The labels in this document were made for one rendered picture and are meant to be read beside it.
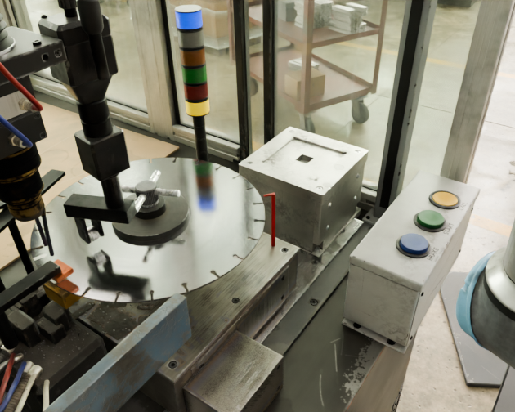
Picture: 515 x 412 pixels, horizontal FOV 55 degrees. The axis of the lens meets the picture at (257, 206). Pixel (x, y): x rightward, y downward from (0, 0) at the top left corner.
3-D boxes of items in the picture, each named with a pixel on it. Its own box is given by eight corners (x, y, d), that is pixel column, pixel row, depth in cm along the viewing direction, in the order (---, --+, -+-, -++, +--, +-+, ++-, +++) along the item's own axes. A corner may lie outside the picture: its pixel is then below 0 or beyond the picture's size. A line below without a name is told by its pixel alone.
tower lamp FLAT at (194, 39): (190, 39, 90) (188, 22, 88) (209, 43, 88) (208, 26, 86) (173, 46, 87) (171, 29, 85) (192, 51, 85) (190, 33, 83)
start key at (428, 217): (421, 216, 81) (423, 206, 80) (445, 225, 79) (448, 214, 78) (411, 229, 78) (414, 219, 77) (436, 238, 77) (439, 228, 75)
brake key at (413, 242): (404, 239, 76) (406, 229, 75) (430, 248, 75) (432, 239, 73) (394, 253, 74) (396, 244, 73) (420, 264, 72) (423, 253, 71)
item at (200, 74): (194, 73, 94) (192, 57, 92) (212, 78, 92) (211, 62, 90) (177, 81, 91) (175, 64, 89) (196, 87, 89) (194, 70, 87)
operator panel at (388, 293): (405, 232, 99) (418, 168, 91) (461, 253, 94) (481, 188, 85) (340, 323, 81) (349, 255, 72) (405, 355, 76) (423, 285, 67)
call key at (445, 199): (435, 198, 86) (437, 189, 85) (458, 206, 84) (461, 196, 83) (427, 209, 83) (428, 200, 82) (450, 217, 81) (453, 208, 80)
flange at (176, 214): (184, 189, 77) (182, 176, 76) (194, 233, 69) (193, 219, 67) (111, 200, 75) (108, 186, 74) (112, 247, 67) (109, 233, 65)
